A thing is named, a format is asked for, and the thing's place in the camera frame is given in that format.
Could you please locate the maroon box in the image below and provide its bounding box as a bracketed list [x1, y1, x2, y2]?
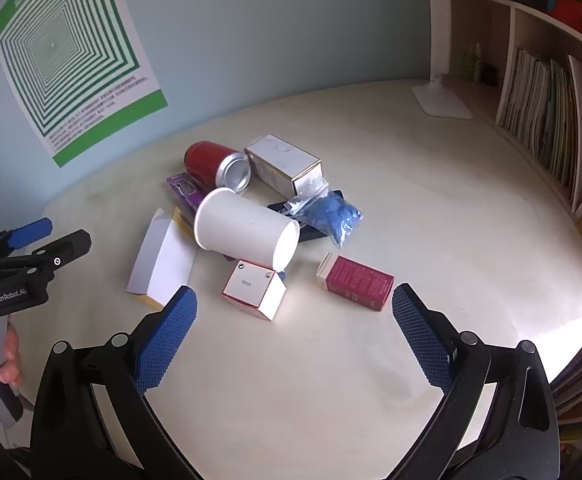
[316, 252, 396, 313]

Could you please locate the small white pink box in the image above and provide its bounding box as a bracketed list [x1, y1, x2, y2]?
[222, 259, 288, 322]

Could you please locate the clear bag of blue gloves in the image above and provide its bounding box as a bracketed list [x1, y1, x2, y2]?
[285, 177, 364, 250]

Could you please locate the white marbled carton box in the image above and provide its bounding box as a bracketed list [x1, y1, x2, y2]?
[244, 134, 326, 200]

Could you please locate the black packet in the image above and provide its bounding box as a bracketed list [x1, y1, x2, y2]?
[267, 190, 346, 243]

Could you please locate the light wooden bookshelf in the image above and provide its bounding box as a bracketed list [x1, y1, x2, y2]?
[448, 0, 582, 261]

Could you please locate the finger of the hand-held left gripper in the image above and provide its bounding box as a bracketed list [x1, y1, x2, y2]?
[0, 230, 93, 281]
[0, 217, 54, 261]

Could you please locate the green striped wall poster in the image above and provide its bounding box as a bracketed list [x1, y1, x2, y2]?
[0, 0, 168, 169]

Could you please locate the row of upright books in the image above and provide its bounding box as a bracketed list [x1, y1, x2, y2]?
[496, 49, 582, 211]

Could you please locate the purple packet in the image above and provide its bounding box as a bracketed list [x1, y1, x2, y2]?
[166, 172, 206, 221]

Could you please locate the flattened white yellow carton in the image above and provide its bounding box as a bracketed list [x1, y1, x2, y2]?
[126, 207, 199, 311]

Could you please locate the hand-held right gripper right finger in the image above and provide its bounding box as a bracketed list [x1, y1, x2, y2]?
[386, 283, 562, 480]

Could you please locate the red drink can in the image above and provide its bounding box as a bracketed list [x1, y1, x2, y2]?
[184, 141, 252, 195]

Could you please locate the white paper cup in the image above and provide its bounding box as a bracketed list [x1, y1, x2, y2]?
[194, 187, 300, 270]

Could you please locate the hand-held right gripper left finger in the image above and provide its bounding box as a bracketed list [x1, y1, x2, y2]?
[30, 285, 206, 480]

